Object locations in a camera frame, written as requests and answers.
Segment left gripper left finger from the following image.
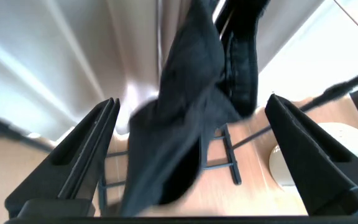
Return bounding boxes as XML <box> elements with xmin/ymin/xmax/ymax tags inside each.
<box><xmin>4</xmin><ymin>98</ymin><xmax>121</xmax><ymax>217</ymax></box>

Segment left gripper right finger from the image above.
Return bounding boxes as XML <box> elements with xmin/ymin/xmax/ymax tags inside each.
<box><xmin>265</xmin><ymin>93</ymin><xmax>358</xmax><ymax>217</ymax></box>

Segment black trousers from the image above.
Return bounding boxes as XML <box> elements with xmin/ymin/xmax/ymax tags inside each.
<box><xmin>119</xmin><ymin>0</ymin><xmax>272</xmax><ymax>217</ymax></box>

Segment white laundry basket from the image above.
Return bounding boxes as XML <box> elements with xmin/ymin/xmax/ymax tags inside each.
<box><xmin>268</xmin><ymin>123</ymin><xmax>358</xmax><ymax>187</ymax></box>

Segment black clothes rack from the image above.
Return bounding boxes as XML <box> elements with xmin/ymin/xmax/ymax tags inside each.
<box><xmin>0</xmin><ymin>63</ymin><xmax>358</xmax><ymax>215</ymax></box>

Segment pink clothes hanger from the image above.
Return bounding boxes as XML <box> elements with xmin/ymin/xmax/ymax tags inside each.
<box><xmin>333</xmin><ymin>0</ymin><xmax>358</xmax><ymax>45</ymax></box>

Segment beige curtain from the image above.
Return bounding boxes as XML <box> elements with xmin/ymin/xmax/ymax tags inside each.
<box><xmin>0</xmin><ymin>0</ymin><xmax>324</xmax><ymax>141</ymax></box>

